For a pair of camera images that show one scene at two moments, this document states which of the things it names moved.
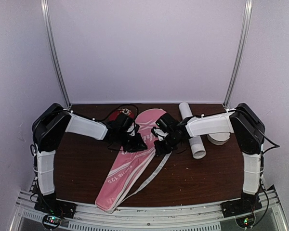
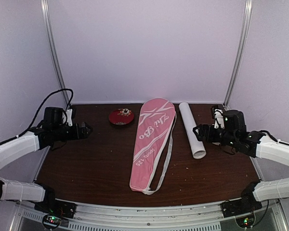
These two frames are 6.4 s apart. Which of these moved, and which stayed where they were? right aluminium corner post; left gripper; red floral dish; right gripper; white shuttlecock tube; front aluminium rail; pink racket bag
Moved: right gripper; left gripper; pink racket bag
Stayed: white shuttlecock tube; right aluminium corner post; front aluminium rail; red floral dish
